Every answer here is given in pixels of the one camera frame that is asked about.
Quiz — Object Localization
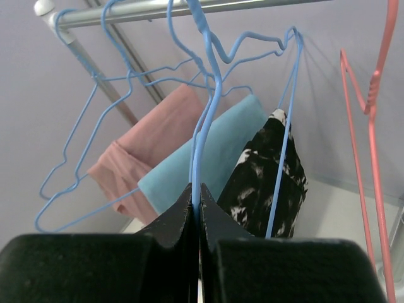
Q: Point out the black and white trousers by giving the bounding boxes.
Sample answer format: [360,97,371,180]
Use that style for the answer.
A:
[217,109,307,238]

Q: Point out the pink wire hanger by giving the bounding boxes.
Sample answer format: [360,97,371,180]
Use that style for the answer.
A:
[340,0,399,302]

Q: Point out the blue hanger of orange trousers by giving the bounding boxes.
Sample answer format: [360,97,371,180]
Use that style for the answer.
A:
[186,0,306,222]

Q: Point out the light blue trousers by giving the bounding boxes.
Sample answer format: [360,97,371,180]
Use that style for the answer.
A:
[138,95,268,215]

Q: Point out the pink trousers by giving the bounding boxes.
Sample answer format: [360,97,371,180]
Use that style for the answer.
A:
[88,84,204,225]

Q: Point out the blue hanger of black trousers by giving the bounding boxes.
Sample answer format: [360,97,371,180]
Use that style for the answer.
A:
[166,0,306,239]

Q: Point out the white and silver clothes rack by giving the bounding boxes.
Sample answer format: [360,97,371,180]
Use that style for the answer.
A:
[34,1,403,289]

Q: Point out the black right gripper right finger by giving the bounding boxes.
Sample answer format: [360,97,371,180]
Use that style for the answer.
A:
[199,185,386,302]

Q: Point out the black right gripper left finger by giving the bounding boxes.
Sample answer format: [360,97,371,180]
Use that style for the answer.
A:
[1,186,198,302]

